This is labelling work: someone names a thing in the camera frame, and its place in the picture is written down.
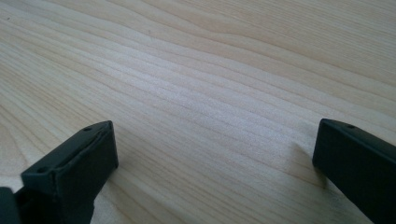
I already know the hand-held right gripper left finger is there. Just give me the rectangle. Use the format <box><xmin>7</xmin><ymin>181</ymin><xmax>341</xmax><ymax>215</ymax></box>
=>
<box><xmin>13</xmin><ymin>120</ymin><xmax>120</xmax><ymax>224</ymax></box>

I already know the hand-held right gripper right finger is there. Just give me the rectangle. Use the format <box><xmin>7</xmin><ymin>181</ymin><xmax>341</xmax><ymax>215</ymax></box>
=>
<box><xmin>312</xmin><ymin>118</ymin><xmax>396</xmax><ymax>224</ymax></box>

